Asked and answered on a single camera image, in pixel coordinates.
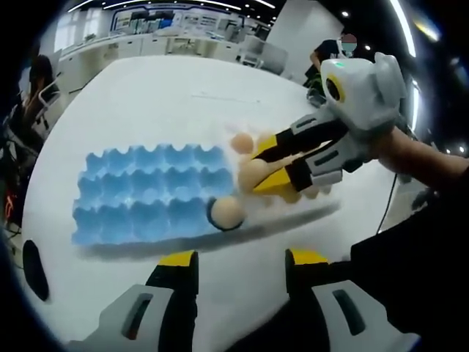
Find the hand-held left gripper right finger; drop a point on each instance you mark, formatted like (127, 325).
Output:
(304, 311)

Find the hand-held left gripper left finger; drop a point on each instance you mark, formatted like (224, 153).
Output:
(176, 311)

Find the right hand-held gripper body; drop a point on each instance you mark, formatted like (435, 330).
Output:
(362, 95)

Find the single brown egg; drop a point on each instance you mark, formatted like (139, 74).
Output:
(253, 174)
(226, 212)

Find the group of brown eggs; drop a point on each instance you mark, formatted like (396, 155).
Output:
(242, 143)

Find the blue egg tray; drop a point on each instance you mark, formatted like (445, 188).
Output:
(146, 190)

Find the person's right hand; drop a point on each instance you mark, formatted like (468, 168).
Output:
(397, 150)

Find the dark bowl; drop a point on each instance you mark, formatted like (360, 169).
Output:
(316, 98)

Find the white foam pad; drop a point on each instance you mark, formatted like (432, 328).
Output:
(311, 207)

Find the straight ceiling light bar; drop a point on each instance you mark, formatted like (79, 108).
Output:
(403, 29)

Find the person's dark clothing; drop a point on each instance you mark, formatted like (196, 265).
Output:
(421, 256)

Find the black oval object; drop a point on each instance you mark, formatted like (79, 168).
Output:
(34, 269)

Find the row of white cabinets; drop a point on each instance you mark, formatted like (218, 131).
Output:
(146, 47)

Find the white frame office chair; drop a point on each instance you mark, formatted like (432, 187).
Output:
(49, 95)

